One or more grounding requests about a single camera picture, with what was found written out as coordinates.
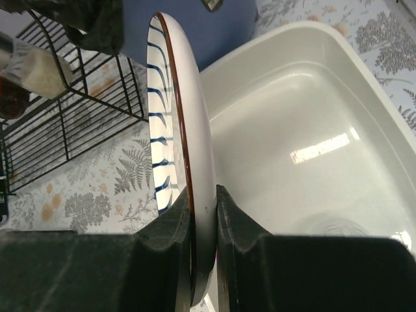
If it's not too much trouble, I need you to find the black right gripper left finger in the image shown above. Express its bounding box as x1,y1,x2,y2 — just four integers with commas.
1,190,194,311

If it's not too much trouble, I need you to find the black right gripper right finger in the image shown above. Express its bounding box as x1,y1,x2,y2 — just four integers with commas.
216,185,415,311

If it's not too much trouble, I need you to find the clear plastic cup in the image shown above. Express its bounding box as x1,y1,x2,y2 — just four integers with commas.
317,218,369,237

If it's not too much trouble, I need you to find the blue striped white plate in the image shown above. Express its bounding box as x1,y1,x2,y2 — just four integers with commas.
146,12,217,306

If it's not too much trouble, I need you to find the glass salt grinder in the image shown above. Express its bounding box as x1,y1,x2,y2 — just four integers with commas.
1,32,73,99

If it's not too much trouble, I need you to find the white rectangular basin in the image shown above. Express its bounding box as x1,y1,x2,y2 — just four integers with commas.
201,21,415,250

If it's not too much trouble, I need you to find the blue bin with black bag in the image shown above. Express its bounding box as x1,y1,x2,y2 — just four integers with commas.
27,0,259,72

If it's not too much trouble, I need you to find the black wire rack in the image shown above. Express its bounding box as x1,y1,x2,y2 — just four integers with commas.
1,13,146,197

